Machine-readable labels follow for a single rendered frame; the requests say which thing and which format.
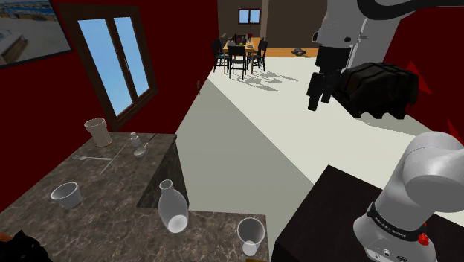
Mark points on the silver spoon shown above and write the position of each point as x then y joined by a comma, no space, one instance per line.
140,152

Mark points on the framed wall picture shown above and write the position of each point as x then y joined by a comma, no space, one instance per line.
29,29

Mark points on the small brown framed window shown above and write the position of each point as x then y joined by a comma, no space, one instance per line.
249,16

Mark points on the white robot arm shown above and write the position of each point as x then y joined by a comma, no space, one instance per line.
417,174

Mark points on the dark framed window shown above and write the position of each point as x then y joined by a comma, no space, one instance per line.
105,58

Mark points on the grey bowl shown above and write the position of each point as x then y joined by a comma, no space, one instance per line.
68,196

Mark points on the black sofa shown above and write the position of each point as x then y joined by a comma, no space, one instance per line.
377,89

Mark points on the silver fork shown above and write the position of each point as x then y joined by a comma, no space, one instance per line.
90,158

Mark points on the dark object on floor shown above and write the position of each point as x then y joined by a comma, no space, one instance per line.
299,52

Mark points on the beige ribbed cup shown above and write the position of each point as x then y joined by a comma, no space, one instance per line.
98,132

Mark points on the clear drinking glass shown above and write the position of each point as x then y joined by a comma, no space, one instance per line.
251,232

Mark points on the clear glass bottle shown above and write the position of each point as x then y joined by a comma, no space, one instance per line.
172,206

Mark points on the black dining chair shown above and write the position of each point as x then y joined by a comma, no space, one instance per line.
237,54
260,50
218,52

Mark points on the small clear shaker bottle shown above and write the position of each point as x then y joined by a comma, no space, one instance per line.
135,140

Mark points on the dark robot stand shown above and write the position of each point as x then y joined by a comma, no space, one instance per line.
326,221

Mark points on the wooden dining table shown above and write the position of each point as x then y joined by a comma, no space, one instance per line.
249,49

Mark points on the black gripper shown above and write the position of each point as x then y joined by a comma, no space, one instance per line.
332,58

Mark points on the black lumpy object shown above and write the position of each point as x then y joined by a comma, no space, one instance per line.
25,250

